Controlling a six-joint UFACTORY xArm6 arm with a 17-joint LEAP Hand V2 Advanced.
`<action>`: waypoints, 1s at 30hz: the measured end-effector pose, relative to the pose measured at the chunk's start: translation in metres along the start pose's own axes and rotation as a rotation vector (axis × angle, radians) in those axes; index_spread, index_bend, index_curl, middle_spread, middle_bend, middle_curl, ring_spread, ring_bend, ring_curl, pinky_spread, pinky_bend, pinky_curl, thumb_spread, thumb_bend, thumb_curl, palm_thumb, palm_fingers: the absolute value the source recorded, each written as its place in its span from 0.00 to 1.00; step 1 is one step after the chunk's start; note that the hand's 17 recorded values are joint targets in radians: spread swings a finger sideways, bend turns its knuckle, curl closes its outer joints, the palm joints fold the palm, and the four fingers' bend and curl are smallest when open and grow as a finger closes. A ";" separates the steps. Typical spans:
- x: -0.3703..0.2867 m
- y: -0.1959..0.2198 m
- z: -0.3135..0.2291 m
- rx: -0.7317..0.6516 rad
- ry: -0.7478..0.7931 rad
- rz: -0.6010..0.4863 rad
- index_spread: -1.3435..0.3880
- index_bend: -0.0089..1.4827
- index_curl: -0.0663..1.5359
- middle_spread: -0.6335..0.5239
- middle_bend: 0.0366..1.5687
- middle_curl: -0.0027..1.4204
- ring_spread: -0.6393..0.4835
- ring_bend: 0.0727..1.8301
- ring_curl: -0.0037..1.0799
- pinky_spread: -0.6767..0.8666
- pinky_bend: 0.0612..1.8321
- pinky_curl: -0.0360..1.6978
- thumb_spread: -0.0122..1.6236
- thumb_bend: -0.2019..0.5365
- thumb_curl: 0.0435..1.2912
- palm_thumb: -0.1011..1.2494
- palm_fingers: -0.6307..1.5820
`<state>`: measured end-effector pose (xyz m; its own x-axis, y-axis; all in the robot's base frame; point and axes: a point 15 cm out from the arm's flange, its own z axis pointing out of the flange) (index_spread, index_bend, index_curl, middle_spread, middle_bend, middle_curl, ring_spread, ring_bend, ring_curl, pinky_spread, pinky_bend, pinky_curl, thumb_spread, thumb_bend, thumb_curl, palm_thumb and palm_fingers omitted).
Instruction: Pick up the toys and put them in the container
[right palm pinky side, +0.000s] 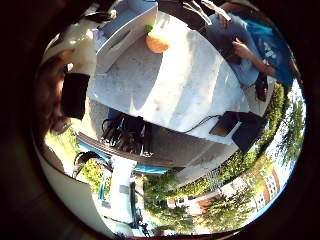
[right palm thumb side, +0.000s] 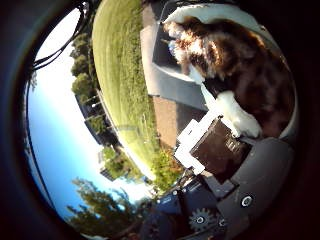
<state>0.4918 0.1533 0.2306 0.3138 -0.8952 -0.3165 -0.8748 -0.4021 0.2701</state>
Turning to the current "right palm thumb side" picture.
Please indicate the brown spotted leopard plush toy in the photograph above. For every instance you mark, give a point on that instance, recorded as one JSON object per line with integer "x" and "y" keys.
{"x": 240, "y": 70}

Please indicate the grey rectangular container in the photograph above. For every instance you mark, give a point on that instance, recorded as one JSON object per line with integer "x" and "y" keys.
{"x": 173, "y": 76}

